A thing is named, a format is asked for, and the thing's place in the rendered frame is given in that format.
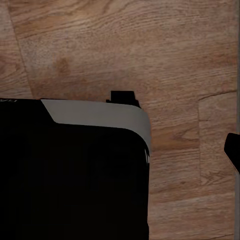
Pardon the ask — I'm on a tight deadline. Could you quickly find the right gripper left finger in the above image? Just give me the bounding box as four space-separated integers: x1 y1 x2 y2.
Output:
0 133 26 193

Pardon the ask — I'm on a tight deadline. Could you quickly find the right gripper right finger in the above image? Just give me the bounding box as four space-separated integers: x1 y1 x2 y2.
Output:
224 132 240 173

